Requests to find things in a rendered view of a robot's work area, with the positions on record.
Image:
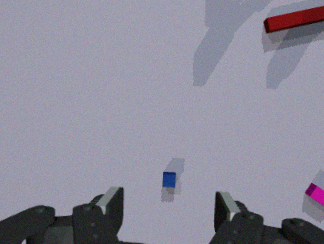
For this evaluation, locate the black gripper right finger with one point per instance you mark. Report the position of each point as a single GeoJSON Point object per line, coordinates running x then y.
{"type": "Point", "coordinates": [247, 227]}

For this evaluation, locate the dark red rod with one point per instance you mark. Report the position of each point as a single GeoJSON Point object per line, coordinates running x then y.
{"type": "Point", "coordinates": [294, 19]}

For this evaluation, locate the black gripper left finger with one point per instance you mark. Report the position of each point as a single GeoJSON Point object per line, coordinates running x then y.
{"type": "Point", "coordinates": [89, 223]}

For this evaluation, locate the magenta rectangular block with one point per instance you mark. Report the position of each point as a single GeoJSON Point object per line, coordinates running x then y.
{"type": "Point", "coordinates": [316, 193]}

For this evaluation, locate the small blue block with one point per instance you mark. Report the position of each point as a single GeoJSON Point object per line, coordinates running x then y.
{"type": "Point", "coordinates": [169, 179]}

